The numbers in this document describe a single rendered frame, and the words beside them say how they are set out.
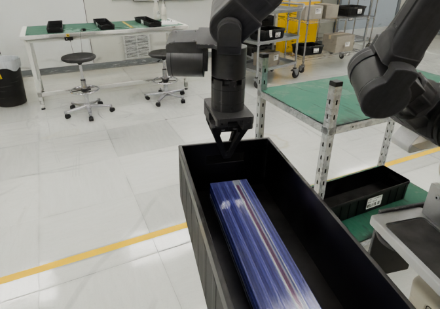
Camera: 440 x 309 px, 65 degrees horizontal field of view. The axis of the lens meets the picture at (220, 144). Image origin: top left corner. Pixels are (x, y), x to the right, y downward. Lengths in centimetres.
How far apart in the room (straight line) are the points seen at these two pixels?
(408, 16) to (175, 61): 34
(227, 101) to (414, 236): 36
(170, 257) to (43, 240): 77
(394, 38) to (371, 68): 6
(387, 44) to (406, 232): 29
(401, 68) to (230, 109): 26
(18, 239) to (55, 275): 43
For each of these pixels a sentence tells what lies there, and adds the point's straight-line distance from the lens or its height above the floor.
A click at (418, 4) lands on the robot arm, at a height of 136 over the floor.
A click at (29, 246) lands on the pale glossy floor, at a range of 231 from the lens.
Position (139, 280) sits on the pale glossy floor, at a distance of 191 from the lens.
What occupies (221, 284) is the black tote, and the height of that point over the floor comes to 113.
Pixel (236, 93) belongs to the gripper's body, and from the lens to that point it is 56.
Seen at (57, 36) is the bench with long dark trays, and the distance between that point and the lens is 411.
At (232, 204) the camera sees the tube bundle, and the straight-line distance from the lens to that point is 57.
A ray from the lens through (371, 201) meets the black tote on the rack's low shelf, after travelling 181.
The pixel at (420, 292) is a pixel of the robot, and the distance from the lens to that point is 78.
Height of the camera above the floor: 141
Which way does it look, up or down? 27 degrees down
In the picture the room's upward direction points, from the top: straight up
